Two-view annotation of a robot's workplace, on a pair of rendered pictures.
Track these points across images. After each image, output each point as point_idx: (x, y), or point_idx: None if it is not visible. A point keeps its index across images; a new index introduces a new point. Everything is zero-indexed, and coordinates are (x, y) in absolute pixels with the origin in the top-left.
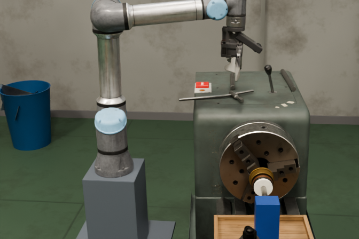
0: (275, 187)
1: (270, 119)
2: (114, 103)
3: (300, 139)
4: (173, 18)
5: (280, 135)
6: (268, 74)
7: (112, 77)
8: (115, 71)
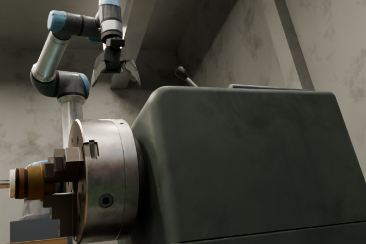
0: (81, 206)
1: (134, 122)
2: None
3: (149, 132)
4: (45, 50)
5: (80, 119)
6: (183, 79)
7: (64, 137)
8: (65, 131)
